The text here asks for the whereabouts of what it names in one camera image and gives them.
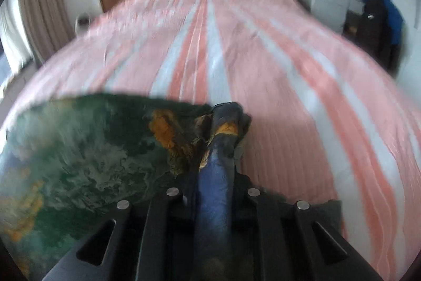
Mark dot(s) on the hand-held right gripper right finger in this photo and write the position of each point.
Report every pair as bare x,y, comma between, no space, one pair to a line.
241,185

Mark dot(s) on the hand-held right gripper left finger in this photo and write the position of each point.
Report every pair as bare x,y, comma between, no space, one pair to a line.
184,188

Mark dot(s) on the green printed jacket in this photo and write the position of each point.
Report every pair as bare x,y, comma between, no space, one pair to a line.
98,152

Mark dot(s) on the pink striped bed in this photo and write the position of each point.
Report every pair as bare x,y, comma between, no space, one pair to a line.
263,70

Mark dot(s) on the white desk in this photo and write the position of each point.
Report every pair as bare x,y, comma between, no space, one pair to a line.
329,1

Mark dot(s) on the black and blue hanging jacket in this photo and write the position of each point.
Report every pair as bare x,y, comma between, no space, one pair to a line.
375,30

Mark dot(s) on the white sheer curtain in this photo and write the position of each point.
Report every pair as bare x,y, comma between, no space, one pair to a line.
11,37

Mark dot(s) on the beige curtain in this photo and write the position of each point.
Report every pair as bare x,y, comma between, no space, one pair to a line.
42,4

